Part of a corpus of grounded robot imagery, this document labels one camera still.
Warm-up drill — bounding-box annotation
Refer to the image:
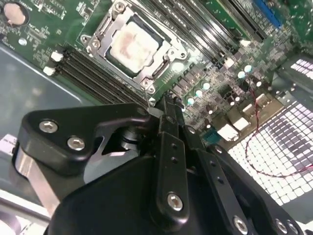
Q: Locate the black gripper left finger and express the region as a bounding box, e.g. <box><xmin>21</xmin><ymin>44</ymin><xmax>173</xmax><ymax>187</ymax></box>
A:
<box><xmin>14</xmin><ymin>97</ymin><xmax>191</xmax><ymax>233</ymax></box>

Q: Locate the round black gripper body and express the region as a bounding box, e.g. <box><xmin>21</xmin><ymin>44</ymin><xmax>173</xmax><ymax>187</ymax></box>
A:
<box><xmin>50</xmin><ymin>123</ymin><xmax>229</xmax><ymax>235</ymax></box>

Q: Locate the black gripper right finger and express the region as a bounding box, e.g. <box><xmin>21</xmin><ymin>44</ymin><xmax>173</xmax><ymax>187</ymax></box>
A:
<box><xmin>173</xmin><ymin>96</ymin><xmax>306</xmax><ymax>235</ymax></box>

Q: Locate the silver-topped CPU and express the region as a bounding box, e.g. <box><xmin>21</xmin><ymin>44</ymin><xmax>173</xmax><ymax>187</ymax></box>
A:
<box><xmin>104</xmin><ymin>21</ymin><xmax>166</xmax><ymax>78</ymax></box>

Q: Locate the metal socket cover frame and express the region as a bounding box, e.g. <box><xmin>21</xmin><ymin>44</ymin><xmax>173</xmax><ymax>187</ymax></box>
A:
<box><xmin>91</xmin><ymin>3</ymin><xmax>176</xmax><ymax>83</ymax></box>

